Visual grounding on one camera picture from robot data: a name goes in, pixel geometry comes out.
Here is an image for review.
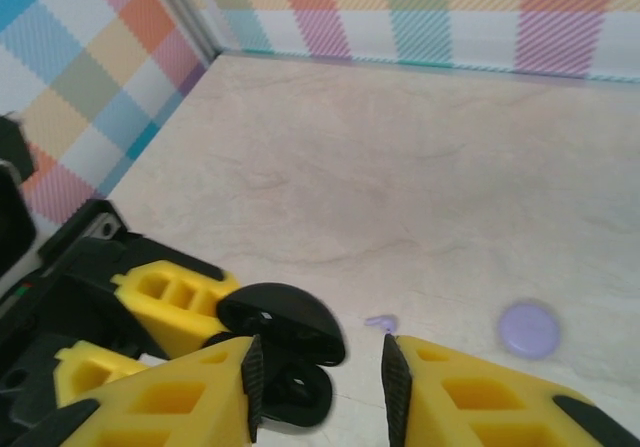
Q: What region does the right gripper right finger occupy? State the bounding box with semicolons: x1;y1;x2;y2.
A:
381;333;640;447

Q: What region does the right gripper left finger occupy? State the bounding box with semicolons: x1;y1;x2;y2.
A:
9;334;265;447

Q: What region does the black earbud charging case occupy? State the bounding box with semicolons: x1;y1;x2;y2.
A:
215;282;347;428

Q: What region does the purple earbud charging case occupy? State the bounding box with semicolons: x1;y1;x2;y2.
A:
497;302;561;359

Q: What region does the aluminium frame post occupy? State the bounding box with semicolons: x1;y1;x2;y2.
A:
142;0;224;66

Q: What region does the purple wireless earbud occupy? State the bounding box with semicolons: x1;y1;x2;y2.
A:
364;315;400;333

